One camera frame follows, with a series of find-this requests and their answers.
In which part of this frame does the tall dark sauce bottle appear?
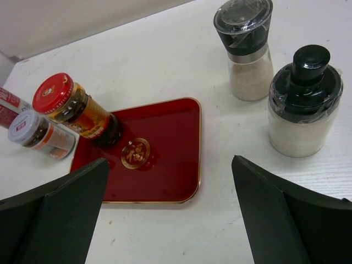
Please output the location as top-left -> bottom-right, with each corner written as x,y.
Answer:
0,88 -> 32,129

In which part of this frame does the clear-top salt grinder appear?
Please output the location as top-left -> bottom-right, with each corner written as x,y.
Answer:
213,0 -> 273,101

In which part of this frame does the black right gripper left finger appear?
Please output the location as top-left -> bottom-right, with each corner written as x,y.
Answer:
1,158 -> 109,263

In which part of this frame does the red-lid chili sauce jar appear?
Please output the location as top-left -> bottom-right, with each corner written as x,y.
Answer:
32,73 -> 123,147

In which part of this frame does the small white-lid spice jar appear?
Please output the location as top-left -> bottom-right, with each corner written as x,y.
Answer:
8,110 -> 76,160

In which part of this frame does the black-cap white powder jar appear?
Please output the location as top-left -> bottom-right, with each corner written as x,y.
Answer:
268,45 -> 344,158

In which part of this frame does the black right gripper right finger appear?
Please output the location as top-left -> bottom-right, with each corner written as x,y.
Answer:
232,156 -> 351,263

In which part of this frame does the red gold-rimmed tray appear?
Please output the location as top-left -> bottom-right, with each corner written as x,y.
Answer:
70,97 -> 202,204

